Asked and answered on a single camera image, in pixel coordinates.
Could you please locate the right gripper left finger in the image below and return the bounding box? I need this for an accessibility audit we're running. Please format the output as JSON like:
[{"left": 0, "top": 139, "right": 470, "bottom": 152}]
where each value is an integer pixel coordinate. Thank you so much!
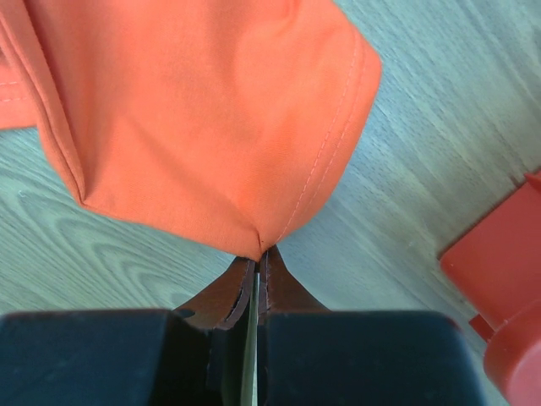
[{"left": 174, "top": 257, "right": 256, "bottom": 330}]

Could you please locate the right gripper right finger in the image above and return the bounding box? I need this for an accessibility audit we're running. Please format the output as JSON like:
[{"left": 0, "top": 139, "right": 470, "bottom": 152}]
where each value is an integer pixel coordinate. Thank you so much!
[{"left": 258, "top": 247, "right": 330, "bottom": 315}]

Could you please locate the orange t-shirt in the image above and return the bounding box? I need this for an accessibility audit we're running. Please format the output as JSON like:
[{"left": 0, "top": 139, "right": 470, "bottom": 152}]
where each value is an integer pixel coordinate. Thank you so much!
[{"left": 1, "top": 1, "right": 382, "bottom": 260}]

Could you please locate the red plastic bin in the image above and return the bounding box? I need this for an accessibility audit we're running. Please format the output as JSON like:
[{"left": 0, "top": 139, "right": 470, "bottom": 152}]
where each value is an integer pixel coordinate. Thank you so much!
[{"left": 440, "top": 173, "right": 540, "bottom": 405}]

